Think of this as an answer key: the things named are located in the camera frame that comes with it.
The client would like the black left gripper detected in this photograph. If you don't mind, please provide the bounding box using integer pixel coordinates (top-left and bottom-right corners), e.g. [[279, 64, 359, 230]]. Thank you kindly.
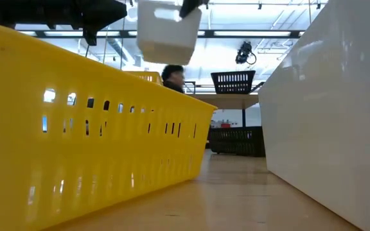
[[14, 0, 128, 46]]

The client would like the white plastic basket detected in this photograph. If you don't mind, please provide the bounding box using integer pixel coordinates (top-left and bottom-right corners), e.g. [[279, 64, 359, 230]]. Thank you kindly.
[[258, 0, 370, 231], [136, 0, 203, 66]]

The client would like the yellow slotted plastic basket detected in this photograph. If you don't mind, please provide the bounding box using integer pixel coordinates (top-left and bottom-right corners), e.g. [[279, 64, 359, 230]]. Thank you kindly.
[[0, 21, 218, 231], [123, 70, 164, 87]]

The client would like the black slotted plastic basket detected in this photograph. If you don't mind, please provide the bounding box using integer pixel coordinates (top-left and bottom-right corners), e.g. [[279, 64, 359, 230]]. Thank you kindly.
[[207, 126, 267, 158], [210, 70, 256, 95]]

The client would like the wooden shelf board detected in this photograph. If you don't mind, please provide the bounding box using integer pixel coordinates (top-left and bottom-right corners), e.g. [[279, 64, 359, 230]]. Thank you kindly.
[[188, 93, 260, 110]]

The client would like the person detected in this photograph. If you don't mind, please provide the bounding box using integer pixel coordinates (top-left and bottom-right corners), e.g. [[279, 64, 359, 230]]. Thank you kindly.
[[161, 64, 186, 94]]

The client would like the white cable loop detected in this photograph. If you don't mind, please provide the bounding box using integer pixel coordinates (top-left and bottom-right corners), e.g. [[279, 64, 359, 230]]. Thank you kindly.
[[125, 6, 138, 22]]

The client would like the black overhead frame beam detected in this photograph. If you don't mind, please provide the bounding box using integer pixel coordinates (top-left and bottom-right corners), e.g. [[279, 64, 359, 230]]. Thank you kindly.
[[14, 29, 305, 39]]

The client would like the silver ventilation duct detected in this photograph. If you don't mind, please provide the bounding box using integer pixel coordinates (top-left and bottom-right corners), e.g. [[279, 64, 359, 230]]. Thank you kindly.
[[106, 37, 141, 70]]

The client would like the black overhead camera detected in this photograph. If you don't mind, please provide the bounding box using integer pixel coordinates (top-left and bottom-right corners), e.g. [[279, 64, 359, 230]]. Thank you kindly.
[[234, 40, 257, 65]]

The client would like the black diagonal frame strut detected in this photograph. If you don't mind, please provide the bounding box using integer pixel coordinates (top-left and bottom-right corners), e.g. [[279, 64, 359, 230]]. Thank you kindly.
[[251, 81, 265, 96]]

